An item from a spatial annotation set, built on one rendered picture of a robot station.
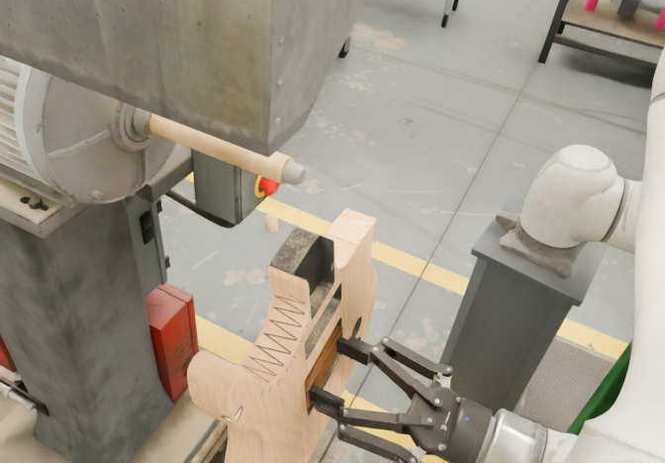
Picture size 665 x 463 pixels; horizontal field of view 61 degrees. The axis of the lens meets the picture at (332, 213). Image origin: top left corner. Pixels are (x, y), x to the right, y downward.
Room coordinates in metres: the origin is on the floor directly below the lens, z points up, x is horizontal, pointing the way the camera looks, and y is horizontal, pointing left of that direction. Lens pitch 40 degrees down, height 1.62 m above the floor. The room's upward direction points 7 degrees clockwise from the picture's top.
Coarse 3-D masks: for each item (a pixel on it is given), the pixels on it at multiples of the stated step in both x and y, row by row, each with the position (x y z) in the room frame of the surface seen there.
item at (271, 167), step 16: (160, 128) 0.55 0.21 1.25; (176, 128) 0.54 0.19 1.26; (192, 144) 0.53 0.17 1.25; (208, 144) 0.52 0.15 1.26; (224, 144) 0.52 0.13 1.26; (224, 160) 0.52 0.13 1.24; (240, 160) 0.51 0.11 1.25; (256, 160) 0.50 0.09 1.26; (272, 160) 0.50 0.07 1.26; (288, 160) 0.50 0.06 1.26; (272, 176) 0.49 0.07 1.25
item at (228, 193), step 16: (192, 160) 0.79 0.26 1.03; (208, 160) 0.78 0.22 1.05; (208, 176) 0.78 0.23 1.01; (224, 176) 0.76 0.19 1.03; (240, 176) 0.76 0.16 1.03; (256, 176) 0.81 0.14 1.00; (176, 192) 0.82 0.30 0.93; (208, 192) 0.78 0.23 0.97; (224, 192) 0.77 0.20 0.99; (240, 192) 0.76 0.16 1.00; (256, 192) 0.80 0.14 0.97; (192, 208) 0.81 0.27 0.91; (208, 208) 0.78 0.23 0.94; (224, 208) 0.77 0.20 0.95; (240, 208) 0.76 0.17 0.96; (224, 224) 0.81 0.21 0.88
